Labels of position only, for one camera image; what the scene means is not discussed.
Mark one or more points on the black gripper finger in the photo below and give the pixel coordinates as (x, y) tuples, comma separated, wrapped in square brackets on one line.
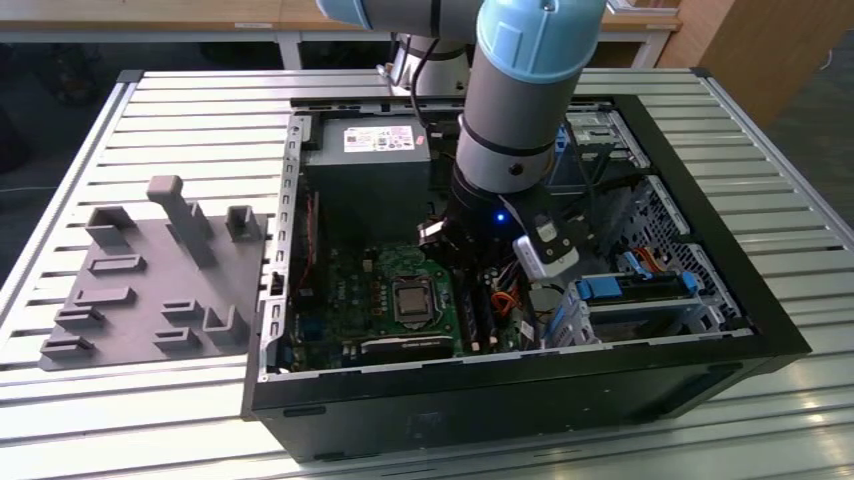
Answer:
[(434, 240)]

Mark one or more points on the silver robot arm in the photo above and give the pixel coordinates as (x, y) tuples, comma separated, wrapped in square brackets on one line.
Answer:
[(514, 125)]

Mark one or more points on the black RAM slot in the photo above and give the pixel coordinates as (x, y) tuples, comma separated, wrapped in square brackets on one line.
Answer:
[(458, 320)]

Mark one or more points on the grey power supply box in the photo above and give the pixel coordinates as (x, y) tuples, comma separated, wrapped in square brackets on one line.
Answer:
[(367, 200)]

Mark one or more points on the silver CPU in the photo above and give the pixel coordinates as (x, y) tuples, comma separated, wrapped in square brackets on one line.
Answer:
[(412, 302)]

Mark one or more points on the green motherboard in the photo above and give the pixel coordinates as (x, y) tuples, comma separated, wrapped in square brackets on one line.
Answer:
[(354, 280)]

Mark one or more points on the round grey fan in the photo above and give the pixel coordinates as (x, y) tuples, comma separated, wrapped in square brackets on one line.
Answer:
[(549, 302)]

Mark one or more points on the black graphics card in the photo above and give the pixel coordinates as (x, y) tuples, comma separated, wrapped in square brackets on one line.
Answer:
[(407, 347)]

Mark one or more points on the hard disk in blue carrier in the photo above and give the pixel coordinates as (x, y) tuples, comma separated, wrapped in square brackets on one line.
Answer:
[(601, 289)]

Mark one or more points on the metal optical drive cage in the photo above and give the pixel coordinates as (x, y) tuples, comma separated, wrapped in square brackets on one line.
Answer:
[(601, 135)]

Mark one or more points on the perforated metal drive cage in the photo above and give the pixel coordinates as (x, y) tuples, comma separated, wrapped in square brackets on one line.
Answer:
[(667, 220)]

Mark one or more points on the black PC case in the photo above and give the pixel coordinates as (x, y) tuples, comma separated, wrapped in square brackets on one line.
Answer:
[(467, 410)]

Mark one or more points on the grey parts rack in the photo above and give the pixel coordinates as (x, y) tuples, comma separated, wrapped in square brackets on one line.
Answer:
[(147, 300)]

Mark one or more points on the wooden cabinet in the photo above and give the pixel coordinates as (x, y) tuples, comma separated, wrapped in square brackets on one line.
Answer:
[(767, 50)]

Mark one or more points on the blue plastic carrier rail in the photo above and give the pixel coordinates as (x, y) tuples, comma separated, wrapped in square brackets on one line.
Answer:
[(555, 325)]

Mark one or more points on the wooden workbench white frame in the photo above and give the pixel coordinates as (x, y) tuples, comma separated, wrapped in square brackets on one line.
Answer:
[(200, 15)]

